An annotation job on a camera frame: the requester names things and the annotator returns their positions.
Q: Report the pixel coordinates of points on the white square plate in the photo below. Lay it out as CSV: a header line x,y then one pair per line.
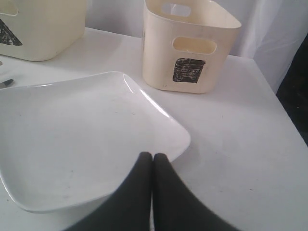
x,y
71,142

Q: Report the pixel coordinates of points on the steel table knife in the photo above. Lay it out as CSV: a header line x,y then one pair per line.
x,y
6,83

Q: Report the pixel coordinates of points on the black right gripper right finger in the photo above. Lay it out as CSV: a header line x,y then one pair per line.
x,y
175,207

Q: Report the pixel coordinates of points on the cream bin square mark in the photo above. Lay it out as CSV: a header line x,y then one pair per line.
x,y
185,44

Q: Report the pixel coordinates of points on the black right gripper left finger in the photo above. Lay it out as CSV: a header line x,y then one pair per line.
x,y
129,207

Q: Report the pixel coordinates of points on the cream bin triangle mark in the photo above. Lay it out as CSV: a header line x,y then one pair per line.
x,y
38,30

